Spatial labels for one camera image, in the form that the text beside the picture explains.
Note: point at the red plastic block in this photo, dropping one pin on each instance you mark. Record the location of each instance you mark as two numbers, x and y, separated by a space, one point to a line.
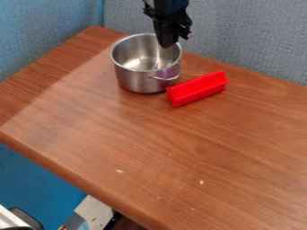
196 88

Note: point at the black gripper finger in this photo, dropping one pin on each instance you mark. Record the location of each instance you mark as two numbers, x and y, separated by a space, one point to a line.
165 33

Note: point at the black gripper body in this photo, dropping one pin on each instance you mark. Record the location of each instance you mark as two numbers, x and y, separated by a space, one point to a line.
169 11

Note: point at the metal pot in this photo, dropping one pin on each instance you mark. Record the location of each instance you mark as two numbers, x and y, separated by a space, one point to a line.
145 67

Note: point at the grey white box under table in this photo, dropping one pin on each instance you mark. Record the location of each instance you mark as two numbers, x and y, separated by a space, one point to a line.
89 216

